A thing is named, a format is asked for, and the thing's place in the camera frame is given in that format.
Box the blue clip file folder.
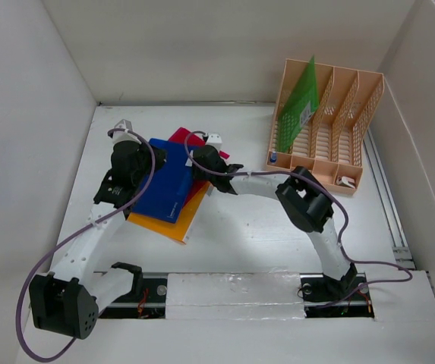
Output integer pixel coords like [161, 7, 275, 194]
[132, 138, 193, 224]

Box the small blue-capped glue bottle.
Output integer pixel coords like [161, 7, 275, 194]
[269, 151, 277, 165]

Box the green clip file folder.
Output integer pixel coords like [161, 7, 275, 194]
[276, 56, 319, 152]

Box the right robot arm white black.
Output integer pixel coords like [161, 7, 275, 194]
[191, 145, 357, 300]

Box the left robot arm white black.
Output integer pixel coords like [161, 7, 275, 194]
[29, 140, 167, 339]

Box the magenta clip file folder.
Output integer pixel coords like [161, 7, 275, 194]
[169, 127, 210, 209]

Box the orange book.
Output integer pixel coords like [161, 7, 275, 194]
[128, 181, 211, 244]

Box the peach plastic file organizer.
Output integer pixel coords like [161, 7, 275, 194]
[265, 59, 385, 196]

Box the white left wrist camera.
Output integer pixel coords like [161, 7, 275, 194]
[115, 119, 133, 133]

